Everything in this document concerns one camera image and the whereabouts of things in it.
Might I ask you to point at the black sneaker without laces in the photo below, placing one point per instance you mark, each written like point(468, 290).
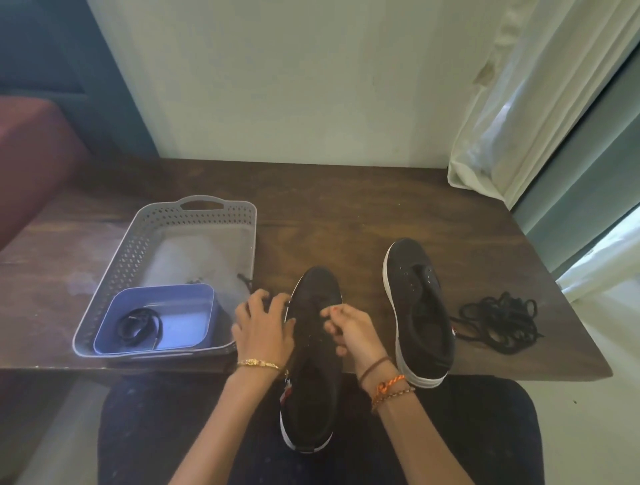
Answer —
point(422, 320)

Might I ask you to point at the blue plastic container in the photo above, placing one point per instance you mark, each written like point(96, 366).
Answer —
point(185, 320)

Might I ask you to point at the person's right hand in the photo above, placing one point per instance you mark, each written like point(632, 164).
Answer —
point(357, 337)

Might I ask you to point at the teal curtain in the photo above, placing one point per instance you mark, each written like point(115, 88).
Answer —
point(585, 165)

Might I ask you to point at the person's left hand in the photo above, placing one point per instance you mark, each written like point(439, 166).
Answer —
point(260, 337)

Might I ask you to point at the person's dark trousers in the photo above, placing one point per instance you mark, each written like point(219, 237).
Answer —
point(500, 429)

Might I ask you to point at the white curtain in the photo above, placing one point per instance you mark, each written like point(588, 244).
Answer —
point(520, 100)

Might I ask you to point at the coiled black shoelace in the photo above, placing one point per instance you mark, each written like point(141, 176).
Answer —
point(134, 324)

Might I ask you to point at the black shoelace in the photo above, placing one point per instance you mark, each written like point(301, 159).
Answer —
point(244, 284)
point(134, 324)

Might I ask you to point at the grey perforated plastic basket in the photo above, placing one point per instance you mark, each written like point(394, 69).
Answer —
point(150, 235)

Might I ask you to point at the person's right forearm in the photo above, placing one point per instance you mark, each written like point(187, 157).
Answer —
point(417, 439)

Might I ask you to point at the person's left forearm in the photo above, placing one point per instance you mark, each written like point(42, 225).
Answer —
point(225, 424)

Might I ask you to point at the bundle of black shoelaces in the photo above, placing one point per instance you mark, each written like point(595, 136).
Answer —
point(500, 320)

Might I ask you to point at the black sneaker with red tab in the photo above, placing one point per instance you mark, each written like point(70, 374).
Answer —
point(312, 389)

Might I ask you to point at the person's right fingers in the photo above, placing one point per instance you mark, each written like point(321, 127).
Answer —
point(340, 320)

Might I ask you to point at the maroon cushion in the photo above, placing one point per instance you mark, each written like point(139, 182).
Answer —
point(35, 160)

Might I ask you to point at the person's left fingers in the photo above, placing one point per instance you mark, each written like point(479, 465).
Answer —
point(262, 305)

